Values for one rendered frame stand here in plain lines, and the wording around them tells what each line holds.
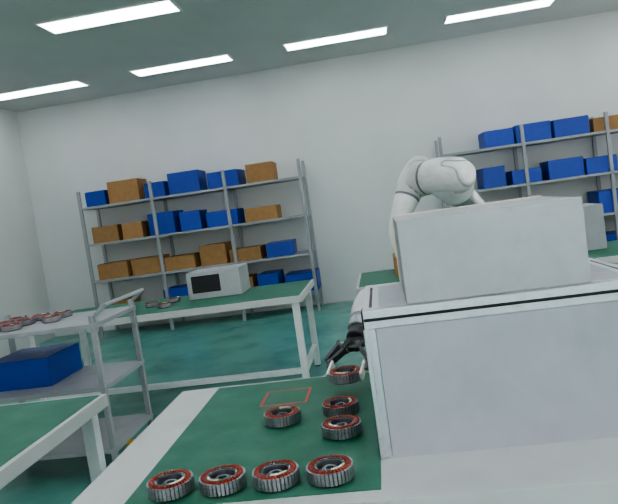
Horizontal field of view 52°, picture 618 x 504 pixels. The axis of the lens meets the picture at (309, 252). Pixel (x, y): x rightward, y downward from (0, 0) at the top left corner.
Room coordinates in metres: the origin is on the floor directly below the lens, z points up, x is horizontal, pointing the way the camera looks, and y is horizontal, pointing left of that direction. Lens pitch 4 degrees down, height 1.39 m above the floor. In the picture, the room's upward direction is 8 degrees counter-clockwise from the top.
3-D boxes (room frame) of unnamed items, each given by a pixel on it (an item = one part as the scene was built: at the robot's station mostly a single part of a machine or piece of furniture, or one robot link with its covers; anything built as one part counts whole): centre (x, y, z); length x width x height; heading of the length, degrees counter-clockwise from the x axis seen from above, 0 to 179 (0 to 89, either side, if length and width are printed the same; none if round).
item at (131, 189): (8.64, 2.33, 1.93); 0.42 x 0.40 x 0.29; 85
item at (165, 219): (8.57, 1.86, 1.43); 0.42 x 0.36 x 0.29; 171
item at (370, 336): (1.63, -0.13, 0.91); 0.28 x 0.03 x 0.32; 173
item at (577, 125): (7.94, -3.43, 1.89); 0.42 x 0.42 x 0.22; 83
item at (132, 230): (8.63, 2.28, 1.39); 0.40 x 0.28 x 0.22; 174
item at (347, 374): (2.05, -0.06, 0.81); 0.11 x 0.11 x 0.04
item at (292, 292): (5.10, 1.14, 0.37); 2.20 x 0.90 x 0.75; 83
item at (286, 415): (1.85, 0.15, 0.77); 0.11 x 0.11 x 0.04
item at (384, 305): (1.67, -0.47, 1.09); 0.68 x 0.44 x 0.05; 83
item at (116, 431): (3.80, 1.62, 0.51); 1.01 x 0.60 x 1.01; 83
